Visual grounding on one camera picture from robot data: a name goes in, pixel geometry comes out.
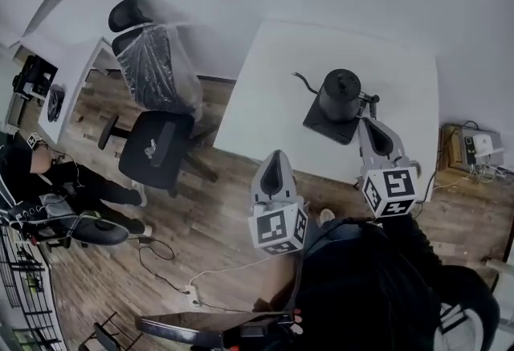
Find white square table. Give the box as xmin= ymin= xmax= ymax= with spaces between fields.
xmin=212 ymin=21 xmax=439 ymax=204

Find black gooseneck kettle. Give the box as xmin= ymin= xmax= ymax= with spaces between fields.
xmin=292 ymin=67 xmax=381 ymax=124

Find long white floor cable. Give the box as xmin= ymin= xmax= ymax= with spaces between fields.
xmin=188 ymin=256 xmax=275 ymax=287

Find black monitor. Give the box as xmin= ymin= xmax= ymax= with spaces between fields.
xmin=13 ymin=55 xmax=59 ymax=102

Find person's right white shoe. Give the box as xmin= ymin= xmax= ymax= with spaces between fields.
xmin=318 ymin=208 xmax=337 ymax=227

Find black square kettle base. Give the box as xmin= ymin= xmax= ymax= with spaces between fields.
xmin=302 ymin=97 xmax=363 ymax=146

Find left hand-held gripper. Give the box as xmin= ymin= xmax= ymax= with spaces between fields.
xmin=247 ymin=149 xmax=309 ymax=256

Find black adapter cable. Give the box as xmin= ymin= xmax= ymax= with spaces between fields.
xmin=137 ymin=235 xmax=192 ymax=296

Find person's left forearm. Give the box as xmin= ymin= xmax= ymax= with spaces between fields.
xmin=252 ymin=252 xmax=300 ymax=312

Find thin black cable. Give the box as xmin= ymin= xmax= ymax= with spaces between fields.
xmin=412 ymin=169 xmax=438 ymax=218

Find white router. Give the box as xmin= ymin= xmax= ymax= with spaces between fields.
xmin=471 ymin=133 xmax=494 ymax=158

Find black domed backpack unit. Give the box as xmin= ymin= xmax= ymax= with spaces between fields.
xmin=71 ymin=211 xmax=130 ymax=247

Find plastic-wrapped black office chair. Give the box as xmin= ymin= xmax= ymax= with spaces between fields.
xmin=97 ymin=0 xmax=220 ymax=198

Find person's black clothing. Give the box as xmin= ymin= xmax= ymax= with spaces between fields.
xmin=250 ymin=215 xmax=501 ymax=351

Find black flat panel device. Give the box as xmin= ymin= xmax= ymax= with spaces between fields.
xmin=135 ymin=310 xmax=297 ymax=349

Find bundle of white cables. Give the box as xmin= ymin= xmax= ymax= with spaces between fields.
xmin=468 ymin=161 xmax=512 ymax=185

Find long white desk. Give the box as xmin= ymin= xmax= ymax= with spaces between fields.
xmin=17 ymin=33 xmax=122 ymax=144

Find black metal shelf rack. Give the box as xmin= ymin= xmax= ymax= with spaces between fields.
xmin=0 ymin=216 xmax=68 ymax=351

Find small black box device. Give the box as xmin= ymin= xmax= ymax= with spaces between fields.
xmin=461 ymin=136 xmax=477 ymax=166

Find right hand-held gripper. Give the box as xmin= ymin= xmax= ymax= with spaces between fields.
xmin=357 ymin=116 xmax=421 ymax=219

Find person's right forearm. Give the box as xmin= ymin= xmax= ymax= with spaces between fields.
xmin=376 ymin=214 xmax=442 ymax=267

